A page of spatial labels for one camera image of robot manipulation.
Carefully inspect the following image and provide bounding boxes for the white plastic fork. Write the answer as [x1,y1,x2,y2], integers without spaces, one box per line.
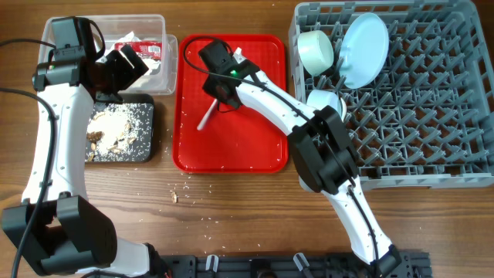
[197,99,218,131]

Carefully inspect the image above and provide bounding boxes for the white napkin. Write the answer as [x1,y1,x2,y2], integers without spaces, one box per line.
[99,32,161,76]

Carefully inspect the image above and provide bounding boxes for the red snack wrapper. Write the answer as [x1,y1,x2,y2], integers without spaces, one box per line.
[114,41,162,60]

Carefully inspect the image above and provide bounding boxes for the rice and food scraps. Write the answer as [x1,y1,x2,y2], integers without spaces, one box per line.
[85,103,154,163]

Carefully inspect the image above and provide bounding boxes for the light blue bowl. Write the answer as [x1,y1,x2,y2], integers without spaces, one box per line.
[306,90,347,121]

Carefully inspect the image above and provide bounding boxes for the green bowl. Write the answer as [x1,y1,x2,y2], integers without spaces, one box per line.
[297,30,334,76]

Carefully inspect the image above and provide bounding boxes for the large light blue plate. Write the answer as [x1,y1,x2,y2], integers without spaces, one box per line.
[339,12,390,89]

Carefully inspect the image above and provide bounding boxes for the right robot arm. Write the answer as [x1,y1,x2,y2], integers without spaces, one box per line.
[198,39,401,277]

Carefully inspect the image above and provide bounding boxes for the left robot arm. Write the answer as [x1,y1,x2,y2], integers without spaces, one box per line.
[2,16,162,277]

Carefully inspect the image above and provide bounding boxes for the black food waste tray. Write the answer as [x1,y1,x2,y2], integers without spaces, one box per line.
[83,93,156,164]

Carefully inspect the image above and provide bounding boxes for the clear plastic waste bin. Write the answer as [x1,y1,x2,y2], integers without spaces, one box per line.
[32,15,178,94]

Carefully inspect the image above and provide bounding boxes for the grey dishwasher rack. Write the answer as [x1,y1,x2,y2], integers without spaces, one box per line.
[289,1,493,189]

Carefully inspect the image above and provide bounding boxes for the red serving tray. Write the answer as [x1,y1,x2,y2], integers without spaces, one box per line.
[172,34,289,174]

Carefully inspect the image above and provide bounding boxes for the food crumb on table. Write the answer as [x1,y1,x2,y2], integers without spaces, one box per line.
[171,192,178,203]

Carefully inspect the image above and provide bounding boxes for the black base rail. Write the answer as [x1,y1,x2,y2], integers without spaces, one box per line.
[154,253,431,278]

